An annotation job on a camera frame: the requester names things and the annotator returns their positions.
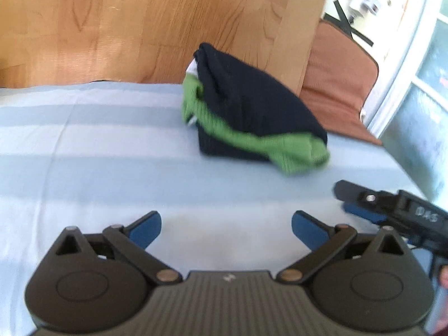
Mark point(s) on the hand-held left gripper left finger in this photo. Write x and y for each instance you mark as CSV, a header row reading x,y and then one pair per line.
x,y
147,230

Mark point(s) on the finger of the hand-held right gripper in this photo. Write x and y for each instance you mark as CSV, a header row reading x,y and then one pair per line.
x,y
364,201

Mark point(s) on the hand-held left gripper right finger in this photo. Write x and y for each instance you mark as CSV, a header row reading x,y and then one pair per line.
x,y
308,230

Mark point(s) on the black green white striped sweater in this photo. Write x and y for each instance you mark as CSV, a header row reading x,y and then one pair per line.
x,y
252,112

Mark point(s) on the black tape cross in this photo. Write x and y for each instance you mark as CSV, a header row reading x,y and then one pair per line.
x,y
346,22

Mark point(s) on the person's right hand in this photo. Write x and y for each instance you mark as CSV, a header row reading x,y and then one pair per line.
x,y
443,276

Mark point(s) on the wooden headboard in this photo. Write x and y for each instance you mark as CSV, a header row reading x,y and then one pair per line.
x,y
140,24

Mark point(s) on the blue striped bed sheet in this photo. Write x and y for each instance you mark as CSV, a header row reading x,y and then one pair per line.
x,y
105,154

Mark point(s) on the brown cushion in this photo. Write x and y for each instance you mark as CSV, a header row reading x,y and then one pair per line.
x,y
336,77

